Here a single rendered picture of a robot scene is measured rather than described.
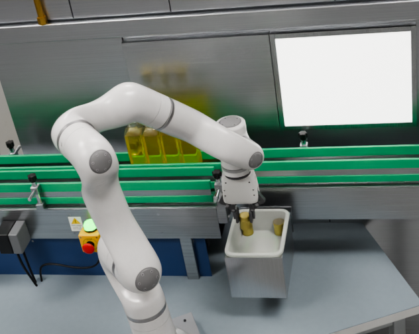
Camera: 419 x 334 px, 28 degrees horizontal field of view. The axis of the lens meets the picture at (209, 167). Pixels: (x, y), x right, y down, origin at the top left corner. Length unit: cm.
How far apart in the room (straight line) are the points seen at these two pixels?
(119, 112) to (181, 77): 66
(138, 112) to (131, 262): 40
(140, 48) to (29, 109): 51
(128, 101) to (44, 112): 92
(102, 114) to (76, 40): 73
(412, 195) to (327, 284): 39
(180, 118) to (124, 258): 39
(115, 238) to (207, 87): 71
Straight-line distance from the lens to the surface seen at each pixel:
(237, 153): 216
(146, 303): 231
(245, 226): 242
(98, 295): 281
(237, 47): 257
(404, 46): 254
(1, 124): 501
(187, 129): 213
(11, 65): 287
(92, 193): 206
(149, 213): 263
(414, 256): 302
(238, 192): 234
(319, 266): 276
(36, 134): 298
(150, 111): 205
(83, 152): 196
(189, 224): 263
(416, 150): 261
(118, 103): 202
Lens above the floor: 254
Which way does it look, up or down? 33 degrees down
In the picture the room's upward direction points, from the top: 10 degrees counter-clockwise
